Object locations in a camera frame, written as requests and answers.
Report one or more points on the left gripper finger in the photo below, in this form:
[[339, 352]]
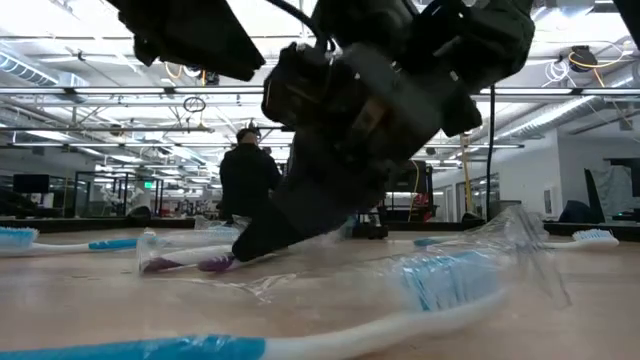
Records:
[[200, 35]]

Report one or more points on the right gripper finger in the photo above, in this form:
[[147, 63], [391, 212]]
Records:
[[300, 215]]

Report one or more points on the purple toothbrush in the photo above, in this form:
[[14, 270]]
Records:
[[160, 265]]

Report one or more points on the blue white toothbrush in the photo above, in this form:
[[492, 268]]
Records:
[[595, 241], [112, 244]]

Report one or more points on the person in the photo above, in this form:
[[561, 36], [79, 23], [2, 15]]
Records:
[[247, 180]]

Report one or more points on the black mesh equipment box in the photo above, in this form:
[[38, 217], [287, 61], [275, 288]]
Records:
[[425, 175]]

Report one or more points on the dark office chair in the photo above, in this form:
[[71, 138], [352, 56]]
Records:
[[575, 212]]

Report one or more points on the black monitor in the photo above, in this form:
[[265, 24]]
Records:
[[31, 183]]

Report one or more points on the black leaning panel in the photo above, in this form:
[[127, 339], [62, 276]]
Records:
[[594, 200]]

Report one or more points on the grey tarp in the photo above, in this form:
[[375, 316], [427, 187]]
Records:
[[617, 187]]

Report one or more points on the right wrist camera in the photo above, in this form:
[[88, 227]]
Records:
[[300, 90]]

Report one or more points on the black frame enclosure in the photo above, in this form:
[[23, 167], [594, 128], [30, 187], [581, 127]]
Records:
[[120, 195]]

